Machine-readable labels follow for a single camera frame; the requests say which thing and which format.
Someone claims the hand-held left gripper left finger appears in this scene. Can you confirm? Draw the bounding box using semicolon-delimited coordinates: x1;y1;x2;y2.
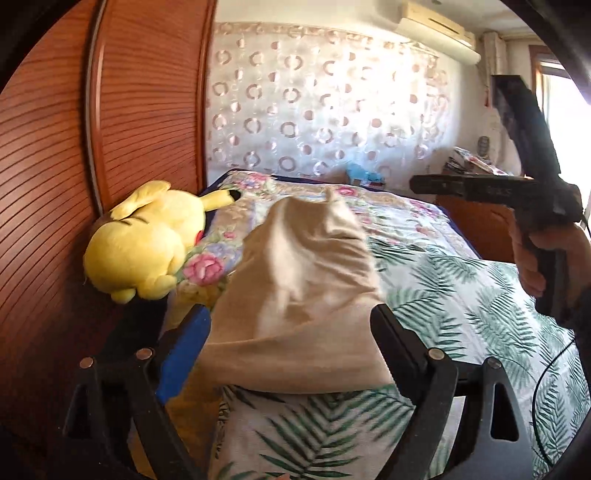
62;302;213;480

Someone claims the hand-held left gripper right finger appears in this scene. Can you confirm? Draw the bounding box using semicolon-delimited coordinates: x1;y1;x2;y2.
369;304;539;480

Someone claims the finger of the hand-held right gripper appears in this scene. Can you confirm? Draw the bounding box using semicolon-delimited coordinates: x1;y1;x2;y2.
409;174;532;207
491;74;562;182

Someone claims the beige printed t-shirt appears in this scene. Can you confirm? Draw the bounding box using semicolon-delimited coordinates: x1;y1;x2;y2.
194;187;398;396

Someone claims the person's right forearm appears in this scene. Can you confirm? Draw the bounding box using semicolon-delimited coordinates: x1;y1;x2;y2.
561;277;591;354

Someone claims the person's right hand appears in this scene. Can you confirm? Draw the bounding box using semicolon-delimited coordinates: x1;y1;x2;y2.
512;220;591;297

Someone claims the floral printed box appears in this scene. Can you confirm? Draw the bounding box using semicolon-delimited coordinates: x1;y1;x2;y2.
445;147;509;176

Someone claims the window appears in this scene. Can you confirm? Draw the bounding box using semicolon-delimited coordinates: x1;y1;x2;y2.
531;44;591;199

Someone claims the wooden sideboard cabinet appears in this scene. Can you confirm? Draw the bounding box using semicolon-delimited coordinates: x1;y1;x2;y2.
434;168;522;266

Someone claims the leaf print sheet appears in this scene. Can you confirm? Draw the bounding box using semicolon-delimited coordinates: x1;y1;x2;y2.
208;237;591;480

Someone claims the floral blanket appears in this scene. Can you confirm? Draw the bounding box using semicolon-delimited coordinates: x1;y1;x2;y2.
164;168;483;462

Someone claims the blue packet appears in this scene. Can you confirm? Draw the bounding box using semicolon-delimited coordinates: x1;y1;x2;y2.
345;162;386;183

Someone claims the yellow plush toy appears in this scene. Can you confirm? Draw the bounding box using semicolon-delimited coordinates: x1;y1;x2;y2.
83;180;241;304

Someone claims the white air conditioner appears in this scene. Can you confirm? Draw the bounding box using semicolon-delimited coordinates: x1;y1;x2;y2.
399;0;482;64

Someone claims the circle pattern sheer curtain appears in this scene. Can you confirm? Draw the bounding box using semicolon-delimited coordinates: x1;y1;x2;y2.
205;21;451;178

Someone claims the wooden slatted wardrobe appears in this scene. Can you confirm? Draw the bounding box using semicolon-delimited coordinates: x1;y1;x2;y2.
0;0;218;462

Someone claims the black cable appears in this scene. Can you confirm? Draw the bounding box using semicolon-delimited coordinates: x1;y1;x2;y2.
529;339;580;478

